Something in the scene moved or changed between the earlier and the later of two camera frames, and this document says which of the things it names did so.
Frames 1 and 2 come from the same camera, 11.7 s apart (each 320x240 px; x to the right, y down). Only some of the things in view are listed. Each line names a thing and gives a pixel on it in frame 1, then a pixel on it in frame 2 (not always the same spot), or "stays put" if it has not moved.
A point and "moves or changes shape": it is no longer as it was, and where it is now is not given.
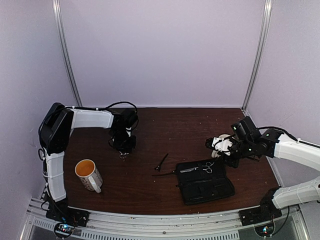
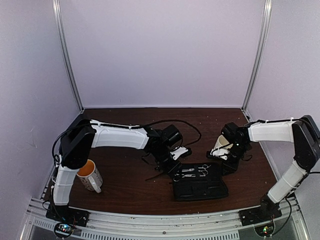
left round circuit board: x=63 y=230 stays put
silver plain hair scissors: x=123 y=156 -> x=177 y=178
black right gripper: x=233 y=163 -> x=232 y=167
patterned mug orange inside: x=89 y=175 stays put
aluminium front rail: x=220 y=226 stays put
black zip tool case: x=204 y=180 moves or changes shape
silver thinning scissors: x=207 y=169 moves or changes shape
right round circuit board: x=265 y=230 stays put
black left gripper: x=127 y=149 -> x=171 y=168
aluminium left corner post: x=56 y=14 stays put
